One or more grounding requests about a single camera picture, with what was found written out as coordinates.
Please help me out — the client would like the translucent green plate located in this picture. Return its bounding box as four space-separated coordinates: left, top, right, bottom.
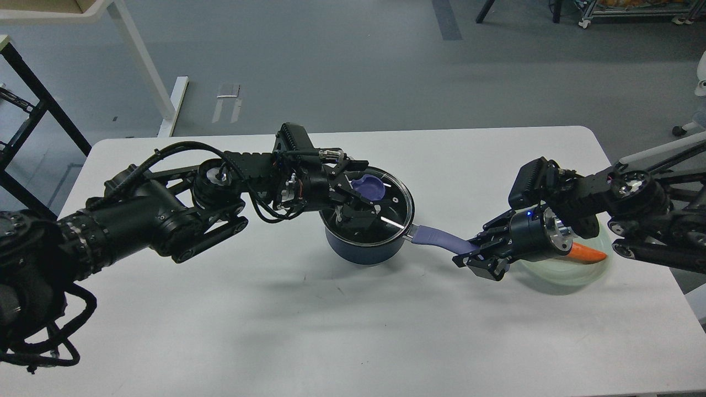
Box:
510 226 612 294

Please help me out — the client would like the glass pot lid purple knob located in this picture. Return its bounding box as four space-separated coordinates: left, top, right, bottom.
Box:
320 165 415 244

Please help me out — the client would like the black metal rack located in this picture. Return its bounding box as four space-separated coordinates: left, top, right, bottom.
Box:
1 35 92 219

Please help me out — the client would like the white table frame leg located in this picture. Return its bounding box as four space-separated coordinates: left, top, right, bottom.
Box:
1 1 190 138

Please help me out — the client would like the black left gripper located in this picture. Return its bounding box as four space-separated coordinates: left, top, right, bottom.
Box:
276 159 398 230

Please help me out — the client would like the wheeled metal cart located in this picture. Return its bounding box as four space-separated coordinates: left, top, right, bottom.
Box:
573 1 704 29

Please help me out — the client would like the dark blue saucepan purple handle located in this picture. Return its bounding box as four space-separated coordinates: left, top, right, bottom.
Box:
323 210 475 266

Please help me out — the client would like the white office chair base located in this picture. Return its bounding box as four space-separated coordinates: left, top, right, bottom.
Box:
613 51 706 166

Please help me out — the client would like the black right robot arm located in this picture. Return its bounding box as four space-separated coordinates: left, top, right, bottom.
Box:
452 143 704 281

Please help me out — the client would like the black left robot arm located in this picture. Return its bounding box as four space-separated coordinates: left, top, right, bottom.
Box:
2 123 399 373

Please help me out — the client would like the orange toy carrot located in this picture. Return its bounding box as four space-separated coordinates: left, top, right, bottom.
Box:
565 242 607 264

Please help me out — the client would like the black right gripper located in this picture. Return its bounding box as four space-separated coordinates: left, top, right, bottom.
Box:
452 206 574 281

